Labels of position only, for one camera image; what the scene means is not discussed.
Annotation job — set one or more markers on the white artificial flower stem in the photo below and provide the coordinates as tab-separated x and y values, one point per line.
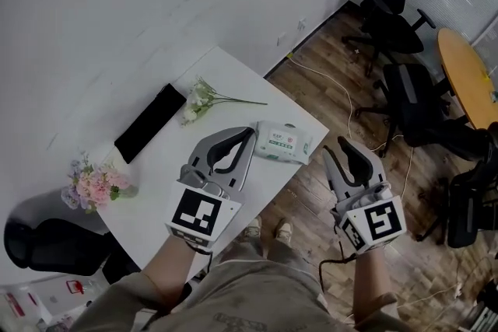
202	101

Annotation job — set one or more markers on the red white packaging pile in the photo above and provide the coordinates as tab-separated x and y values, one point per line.
35	303

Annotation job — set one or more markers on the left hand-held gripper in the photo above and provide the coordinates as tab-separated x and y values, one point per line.
196	212

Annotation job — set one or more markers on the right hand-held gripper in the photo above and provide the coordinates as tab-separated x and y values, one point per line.
375	223

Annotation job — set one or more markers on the white green wet wipes pack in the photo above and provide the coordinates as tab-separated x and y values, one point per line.
280	142

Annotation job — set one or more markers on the pink purple flower bouquet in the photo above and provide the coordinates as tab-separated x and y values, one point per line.
97	182

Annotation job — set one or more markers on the small yellow object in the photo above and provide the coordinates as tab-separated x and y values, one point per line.
487	76

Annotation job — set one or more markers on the white wall socket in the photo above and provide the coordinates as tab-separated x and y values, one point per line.
281	39
301	24

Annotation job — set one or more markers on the person's left shoe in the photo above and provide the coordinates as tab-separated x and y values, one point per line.
253	229

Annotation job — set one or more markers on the black office chair with headrest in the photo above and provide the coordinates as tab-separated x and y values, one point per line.
389	8

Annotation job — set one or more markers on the round wooden table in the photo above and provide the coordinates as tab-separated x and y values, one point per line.
463	77

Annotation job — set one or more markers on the person's right shoe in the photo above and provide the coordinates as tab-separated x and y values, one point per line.
284	230

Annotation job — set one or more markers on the person's shoe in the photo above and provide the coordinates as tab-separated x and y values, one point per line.
284	230
253	229

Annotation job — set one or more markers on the person's left forearm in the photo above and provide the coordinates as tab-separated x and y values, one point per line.
171	276

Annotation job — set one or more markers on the person's khaki clothing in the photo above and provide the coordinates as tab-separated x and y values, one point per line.
249	295

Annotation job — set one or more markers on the black flat pouch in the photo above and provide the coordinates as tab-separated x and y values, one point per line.
149	124

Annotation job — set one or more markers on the person's right forearm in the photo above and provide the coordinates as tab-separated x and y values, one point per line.
371	284

